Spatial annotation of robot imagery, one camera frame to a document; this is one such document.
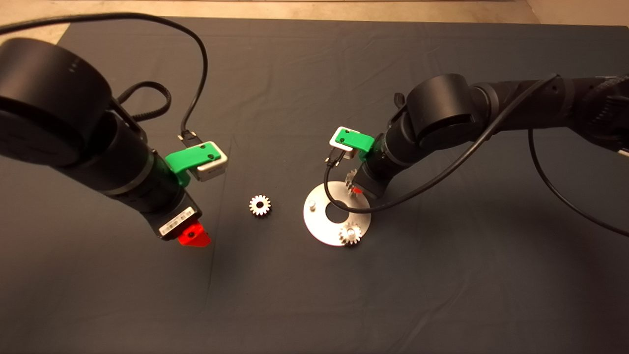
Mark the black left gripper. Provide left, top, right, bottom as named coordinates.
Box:
left=117, top=153, right=211, bottom=248

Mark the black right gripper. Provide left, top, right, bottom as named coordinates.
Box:
left=352, top=142, right=401, bottom=200

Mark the round metal carrier plate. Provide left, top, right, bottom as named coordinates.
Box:
left=303, top=181, right=372, bottom=247

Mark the dark grey table cloth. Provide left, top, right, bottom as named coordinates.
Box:
left=0, top=15, right=629, bottom=354

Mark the green right camera mount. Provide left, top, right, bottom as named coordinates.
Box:
left=334, top=126, right=377, bottom=162

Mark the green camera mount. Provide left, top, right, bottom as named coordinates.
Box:
left=166, top=143, right=221, bottom=188
left=334, top=126, right=377, bottom=162

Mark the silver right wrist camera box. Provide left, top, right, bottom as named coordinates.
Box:
left=329, top=126, right=362, bottom=161

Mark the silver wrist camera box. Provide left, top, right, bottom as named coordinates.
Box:
left=192, top=141, right=229, bottom=183
left=329, top=126, right=362, bottom=161

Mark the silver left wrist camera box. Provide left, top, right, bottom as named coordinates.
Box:
left=192, top=141, right=229, bottom=183

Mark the green left camera mount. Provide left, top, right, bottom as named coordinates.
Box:
left=166, top=143, right=221, bottom=188

